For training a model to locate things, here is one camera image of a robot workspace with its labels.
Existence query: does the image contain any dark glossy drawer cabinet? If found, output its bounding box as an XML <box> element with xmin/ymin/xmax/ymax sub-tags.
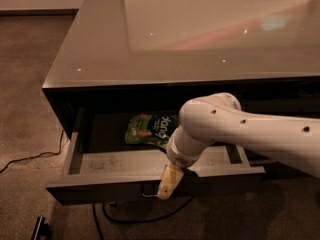
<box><xmin>42</xmin><ymin>0</ymin><xmax>320</xmax><ymax>185</ymax></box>

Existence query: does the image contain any thick black floor cable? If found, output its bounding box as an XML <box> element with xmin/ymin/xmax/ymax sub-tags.
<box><xmin>91</xmin><ymin>195</ymin><xmax>196</xmax><ymax>240</ymax></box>

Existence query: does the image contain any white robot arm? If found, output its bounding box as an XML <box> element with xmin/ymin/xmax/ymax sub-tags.
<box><xmin>157</xmin><ymin>93</ymin><xmax>320</xmax><ymax>200</ymax></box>

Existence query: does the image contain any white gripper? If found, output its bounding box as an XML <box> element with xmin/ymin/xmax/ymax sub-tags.
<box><xmin>157</xmin><ymin>135</ymin><xmax>204</xmax><ymax>200</ymax></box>

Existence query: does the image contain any black object on floor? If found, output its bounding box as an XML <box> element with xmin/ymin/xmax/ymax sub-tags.
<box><xmin>30</xmin><ymin>216</ymin><xmax>51</xmax><ymax>240</ymax></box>

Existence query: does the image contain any green snack bag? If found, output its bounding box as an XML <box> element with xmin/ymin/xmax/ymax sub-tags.
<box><xmin>125</xmin><ymin>114</ymin><xmax>180</xmax><ymax>149</ymax></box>

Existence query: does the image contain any thin black floor cable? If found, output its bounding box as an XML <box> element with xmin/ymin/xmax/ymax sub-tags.
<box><xmin>0</xmin><ymin>129</ymin><xmax>66</xmax><ymax>174</ymax></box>

